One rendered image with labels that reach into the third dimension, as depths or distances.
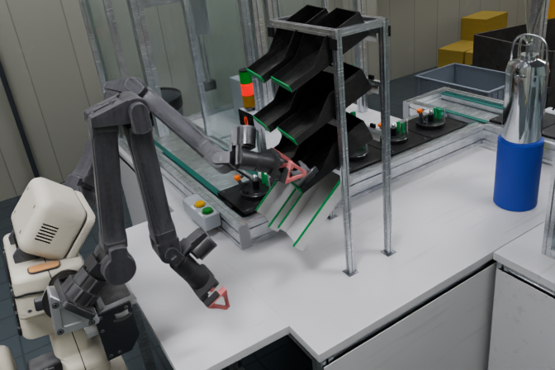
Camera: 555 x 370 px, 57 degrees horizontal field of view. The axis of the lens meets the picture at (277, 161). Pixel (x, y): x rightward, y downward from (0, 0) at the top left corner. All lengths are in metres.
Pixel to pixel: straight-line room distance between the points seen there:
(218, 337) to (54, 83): 3.62
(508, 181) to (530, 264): 0.36
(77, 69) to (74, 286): 3.71
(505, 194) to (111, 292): 1.43
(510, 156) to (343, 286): 0.79
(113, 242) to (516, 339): 1.40
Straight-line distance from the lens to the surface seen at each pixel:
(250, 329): 1.61
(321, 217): 1.63
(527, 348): 2.04
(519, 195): 2.11
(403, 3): 6.66
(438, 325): 1.86
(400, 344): 1.75
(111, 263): 1.28
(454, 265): 1.82
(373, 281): 1.73
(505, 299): 1.98
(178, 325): 1.68
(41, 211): 1.38
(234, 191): 2.11
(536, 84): 1.96
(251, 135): 1.49
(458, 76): 4.14
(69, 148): 5.05
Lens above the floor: 1.94
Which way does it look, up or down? 25 degrees down
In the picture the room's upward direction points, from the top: 7 degrees counter-clockwise
